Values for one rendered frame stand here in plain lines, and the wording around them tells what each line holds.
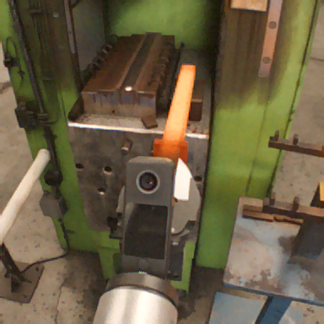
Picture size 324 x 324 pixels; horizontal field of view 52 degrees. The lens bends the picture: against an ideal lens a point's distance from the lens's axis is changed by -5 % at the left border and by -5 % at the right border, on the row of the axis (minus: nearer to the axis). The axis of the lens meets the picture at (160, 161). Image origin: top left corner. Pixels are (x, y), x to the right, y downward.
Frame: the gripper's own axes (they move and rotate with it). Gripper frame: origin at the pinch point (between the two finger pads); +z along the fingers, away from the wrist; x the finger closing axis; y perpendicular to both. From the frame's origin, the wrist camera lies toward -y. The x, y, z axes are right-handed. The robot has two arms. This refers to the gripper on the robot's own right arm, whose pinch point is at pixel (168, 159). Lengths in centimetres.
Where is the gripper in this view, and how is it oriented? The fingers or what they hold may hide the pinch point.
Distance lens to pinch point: 46.1
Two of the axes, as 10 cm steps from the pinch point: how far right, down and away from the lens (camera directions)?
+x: 9.9, 0.9, -1.2
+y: 0.0, 7.8, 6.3
